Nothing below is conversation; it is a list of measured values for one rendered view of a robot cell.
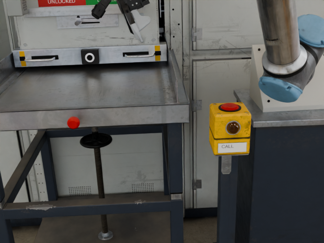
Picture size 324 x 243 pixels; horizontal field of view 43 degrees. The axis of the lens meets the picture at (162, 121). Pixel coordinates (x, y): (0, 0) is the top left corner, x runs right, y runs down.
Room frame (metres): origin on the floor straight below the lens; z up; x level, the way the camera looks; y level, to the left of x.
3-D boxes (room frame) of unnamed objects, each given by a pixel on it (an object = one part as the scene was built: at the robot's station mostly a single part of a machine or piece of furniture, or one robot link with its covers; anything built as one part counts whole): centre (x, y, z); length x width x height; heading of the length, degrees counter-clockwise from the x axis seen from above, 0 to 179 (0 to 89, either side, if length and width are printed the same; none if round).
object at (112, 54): (1.47, 0.24, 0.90); 0.54 x 0.05 x 0.06; 92
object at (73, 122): (1.02, 0.23, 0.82); 0.04 x 0.03 x 0.03; 2
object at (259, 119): (1.30, -0.43, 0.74); 0.32 x 0.32 x 0.02; 1
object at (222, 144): (0.86, -0.15, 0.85); 0.08 x 0.08 x 0.10; 2
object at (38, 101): (1.38, 0.24, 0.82); 0.68 x 0.62 x 0.06; 2
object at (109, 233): (1.38, 0.24, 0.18); 0.06 x 0.06 x 0.02
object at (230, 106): (0.86, -0.15, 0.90); 0.04 x 0.04 x 0.02
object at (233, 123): (0.82, -0.15, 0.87); 0.03 x 0.01 x 0.03; 92
